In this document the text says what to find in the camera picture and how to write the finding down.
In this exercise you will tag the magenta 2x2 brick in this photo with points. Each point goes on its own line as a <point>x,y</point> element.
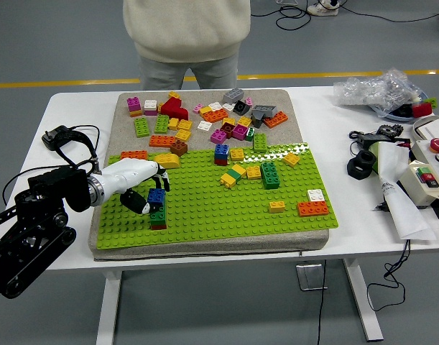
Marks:
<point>134,103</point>
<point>218,136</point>
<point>240,132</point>

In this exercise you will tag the lime small brick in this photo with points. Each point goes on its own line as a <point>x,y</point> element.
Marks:
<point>432,102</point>

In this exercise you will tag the white table leg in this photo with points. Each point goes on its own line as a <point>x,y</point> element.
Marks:
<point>109,305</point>
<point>366,305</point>

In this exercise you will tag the large black hex nut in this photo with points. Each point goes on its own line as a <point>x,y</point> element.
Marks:
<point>361,164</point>

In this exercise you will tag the yellow arched brick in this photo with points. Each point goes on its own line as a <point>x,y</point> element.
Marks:
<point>169,160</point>

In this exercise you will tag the lime green cloth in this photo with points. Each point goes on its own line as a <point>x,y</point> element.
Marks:
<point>375,156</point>

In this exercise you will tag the brown 2x2 brick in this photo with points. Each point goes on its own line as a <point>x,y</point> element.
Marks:
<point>179,148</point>

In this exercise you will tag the white 2x2 brick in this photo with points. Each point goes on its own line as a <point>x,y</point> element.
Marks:
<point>204,125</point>
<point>316,195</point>
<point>151,104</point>
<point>215,106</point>
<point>228,107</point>

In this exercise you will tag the lime green studded baseplate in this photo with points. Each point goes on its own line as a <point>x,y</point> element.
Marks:
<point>219,226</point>

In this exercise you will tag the lime 2x4 brick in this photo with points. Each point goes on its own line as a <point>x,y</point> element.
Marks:
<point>260,142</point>
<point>161,124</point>
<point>142,127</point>

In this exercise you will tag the black power adapter plug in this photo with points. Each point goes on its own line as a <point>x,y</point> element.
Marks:
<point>50,142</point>

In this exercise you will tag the orange 2x4 brick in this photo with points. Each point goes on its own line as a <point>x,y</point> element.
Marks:
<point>275,119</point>
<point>215,116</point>
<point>313,208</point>
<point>162,141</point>
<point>133,154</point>

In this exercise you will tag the clear bubble plastic bag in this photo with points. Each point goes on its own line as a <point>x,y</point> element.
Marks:
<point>377,88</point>

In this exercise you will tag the small white plastic cap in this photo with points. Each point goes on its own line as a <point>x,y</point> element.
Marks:
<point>416,97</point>

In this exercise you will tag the dark red 2x2 brick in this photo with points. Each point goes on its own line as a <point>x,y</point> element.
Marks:
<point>227,131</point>

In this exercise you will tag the green 2x2 brick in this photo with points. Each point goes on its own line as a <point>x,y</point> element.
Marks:
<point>235,175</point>

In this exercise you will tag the blue shallow bowl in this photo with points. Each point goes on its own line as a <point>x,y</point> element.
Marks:
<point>391,115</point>

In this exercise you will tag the flat orange brick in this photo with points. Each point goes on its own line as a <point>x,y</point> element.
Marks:
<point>136,113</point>

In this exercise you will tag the small white switch box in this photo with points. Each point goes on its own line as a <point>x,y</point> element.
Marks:
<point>416,187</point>

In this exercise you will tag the amber yellow small brick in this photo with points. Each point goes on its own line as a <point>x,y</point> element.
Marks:
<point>174,95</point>

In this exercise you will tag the white paper sheet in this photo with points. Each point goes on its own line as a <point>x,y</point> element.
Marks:
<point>402,201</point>

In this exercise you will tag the blue 2x2 brick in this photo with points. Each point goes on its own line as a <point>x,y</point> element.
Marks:
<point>156,197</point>
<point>221,151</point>

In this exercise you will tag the white rounded tray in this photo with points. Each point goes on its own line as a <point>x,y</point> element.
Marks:
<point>420,125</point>

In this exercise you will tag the white card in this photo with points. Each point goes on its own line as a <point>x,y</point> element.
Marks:
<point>436,129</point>

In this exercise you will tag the small pink brick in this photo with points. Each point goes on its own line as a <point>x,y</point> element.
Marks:
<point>249,101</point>
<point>198,108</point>

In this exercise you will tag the metal floor socket plate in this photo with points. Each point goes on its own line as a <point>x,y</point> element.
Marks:
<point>310,278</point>

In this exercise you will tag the black plastic part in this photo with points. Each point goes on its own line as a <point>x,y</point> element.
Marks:
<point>404,110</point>

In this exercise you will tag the black 2x2 brick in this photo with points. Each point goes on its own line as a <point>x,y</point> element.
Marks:
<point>240,107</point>

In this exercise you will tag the person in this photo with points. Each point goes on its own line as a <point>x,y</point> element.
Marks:
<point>187,28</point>
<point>323,8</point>

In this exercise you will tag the pink 2x2 brick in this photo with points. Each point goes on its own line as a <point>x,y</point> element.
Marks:
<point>151,112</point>

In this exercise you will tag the black toothed gear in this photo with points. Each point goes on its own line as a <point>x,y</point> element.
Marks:
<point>389,130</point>

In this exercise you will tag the red 2x4 brick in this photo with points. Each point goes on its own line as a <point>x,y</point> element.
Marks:
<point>159,227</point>

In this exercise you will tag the white push-button control box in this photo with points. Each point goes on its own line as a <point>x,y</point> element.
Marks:
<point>424,147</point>

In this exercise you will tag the dark grey sloped brick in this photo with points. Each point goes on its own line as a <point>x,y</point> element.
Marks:
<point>257,120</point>

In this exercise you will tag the dark green 2x4 brick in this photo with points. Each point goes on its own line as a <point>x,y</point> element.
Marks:
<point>158,217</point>
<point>270,176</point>

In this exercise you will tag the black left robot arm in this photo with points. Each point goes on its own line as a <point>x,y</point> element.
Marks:
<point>72,187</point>

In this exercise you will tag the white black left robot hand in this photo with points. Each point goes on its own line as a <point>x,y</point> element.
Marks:
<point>129,172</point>

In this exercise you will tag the light grey 2x4 brick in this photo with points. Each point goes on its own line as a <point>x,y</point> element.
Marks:
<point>233,96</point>

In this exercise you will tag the large red sloped brick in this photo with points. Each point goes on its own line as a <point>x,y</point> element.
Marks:
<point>174,109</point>

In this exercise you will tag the small dark green brick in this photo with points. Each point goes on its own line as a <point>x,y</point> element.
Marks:
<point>250,134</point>

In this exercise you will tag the small black plug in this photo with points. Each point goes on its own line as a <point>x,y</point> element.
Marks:
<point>381,207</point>

